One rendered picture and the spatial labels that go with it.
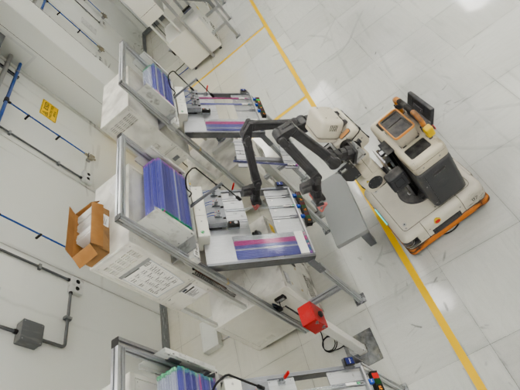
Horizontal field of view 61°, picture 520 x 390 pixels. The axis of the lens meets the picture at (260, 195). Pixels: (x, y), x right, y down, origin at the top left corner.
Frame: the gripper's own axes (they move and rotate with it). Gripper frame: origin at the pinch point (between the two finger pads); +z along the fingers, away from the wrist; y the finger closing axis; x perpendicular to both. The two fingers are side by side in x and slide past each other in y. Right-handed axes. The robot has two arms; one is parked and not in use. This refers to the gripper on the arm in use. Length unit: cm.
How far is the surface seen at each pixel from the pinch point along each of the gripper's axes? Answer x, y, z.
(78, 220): -114, 18, -25
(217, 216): -29.4, 11.6, -8.2
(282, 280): 11, 43, 31
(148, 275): -76, 50, -4
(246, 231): -11.0, 21.5, 0.1
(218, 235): -30.2, 23.0, -1.3
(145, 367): -76, 123, -32
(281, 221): 15.5, 14.6, 2.0
